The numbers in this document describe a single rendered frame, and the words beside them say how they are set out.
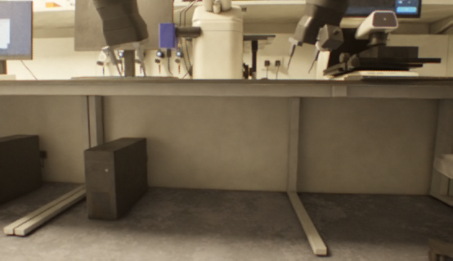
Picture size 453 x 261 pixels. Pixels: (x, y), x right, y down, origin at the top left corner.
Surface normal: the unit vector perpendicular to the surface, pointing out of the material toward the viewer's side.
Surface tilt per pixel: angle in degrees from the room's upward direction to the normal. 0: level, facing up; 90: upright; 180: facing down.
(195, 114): 90
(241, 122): 90
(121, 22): 110
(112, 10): 122
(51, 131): 90
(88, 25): 86
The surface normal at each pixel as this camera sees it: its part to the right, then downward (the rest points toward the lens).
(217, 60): -0.07, 0.11
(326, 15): 0.08, 0.61
